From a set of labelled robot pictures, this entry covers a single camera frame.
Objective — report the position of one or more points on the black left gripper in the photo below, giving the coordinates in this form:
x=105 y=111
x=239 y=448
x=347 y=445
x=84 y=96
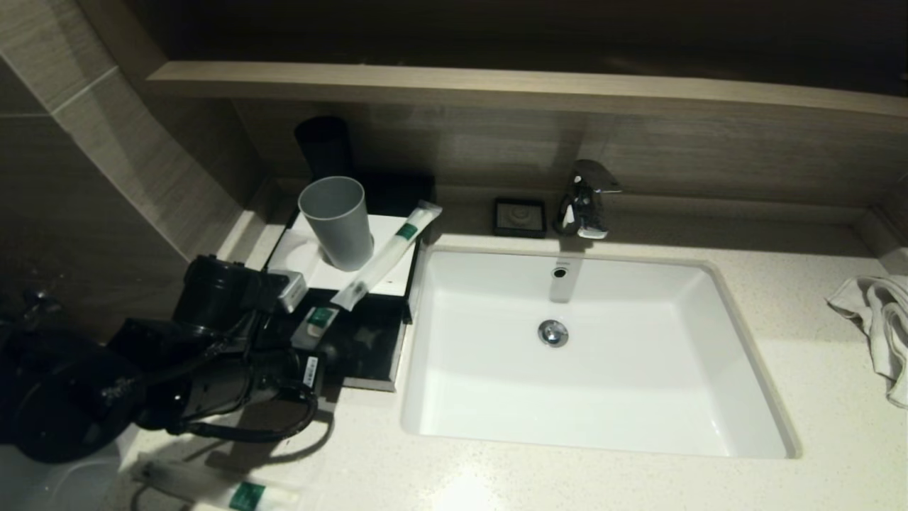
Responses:
x=287 y=383

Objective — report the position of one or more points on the long packet with green label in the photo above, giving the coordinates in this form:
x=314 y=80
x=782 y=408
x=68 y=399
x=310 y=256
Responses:
x=213 y=488
x=386 y=255

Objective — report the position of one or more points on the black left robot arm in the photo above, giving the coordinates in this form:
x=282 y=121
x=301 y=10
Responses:
x=71 y=397

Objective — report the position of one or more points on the black amenity box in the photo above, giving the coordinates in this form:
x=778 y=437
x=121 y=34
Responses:
x=397 y=191

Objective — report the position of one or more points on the white rectangular mat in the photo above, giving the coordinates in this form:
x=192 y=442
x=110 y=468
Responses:
x=397 y=280

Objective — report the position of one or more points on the grey plastic cup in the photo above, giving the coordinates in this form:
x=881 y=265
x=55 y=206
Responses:
x=339 y=220

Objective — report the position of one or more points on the black plastic cup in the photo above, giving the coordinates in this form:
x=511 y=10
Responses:
x=323 y=147

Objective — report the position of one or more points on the grey toilet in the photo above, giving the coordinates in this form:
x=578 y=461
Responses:
x=57 y=486

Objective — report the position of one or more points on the chrome sink drain stopper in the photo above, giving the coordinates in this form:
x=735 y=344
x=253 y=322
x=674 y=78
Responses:
x=552 y=333

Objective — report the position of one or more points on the black square soap dish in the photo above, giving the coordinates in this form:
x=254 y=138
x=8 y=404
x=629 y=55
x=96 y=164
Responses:
x=521 y=217

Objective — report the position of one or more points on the white rectangular sink basin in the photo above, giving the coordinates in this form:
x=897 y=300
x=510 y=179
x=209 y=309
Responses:
x=603 y=397

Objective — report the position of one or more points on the chrome faucet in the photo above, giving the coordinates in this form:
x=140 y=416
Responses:
x=587 y=206

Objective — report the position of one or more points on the white crumpled towel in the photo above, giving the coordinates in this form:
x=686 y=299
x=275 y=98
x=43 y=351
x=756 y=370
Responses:
x=883 y=319

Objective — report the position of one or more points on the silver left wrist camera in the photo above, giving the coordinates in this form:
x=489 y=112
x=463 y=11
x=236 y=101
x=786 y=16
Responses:
x=292 y=291

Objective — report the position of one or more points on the chrome wall valve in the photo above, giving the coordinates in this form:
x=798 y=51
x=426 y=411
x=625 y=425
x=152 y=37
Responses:
x=39 y=301

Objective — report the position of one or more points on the light wooden wall shelf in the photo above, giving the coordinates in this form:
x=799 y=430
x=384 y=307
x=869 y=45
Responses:
x=496 y=89

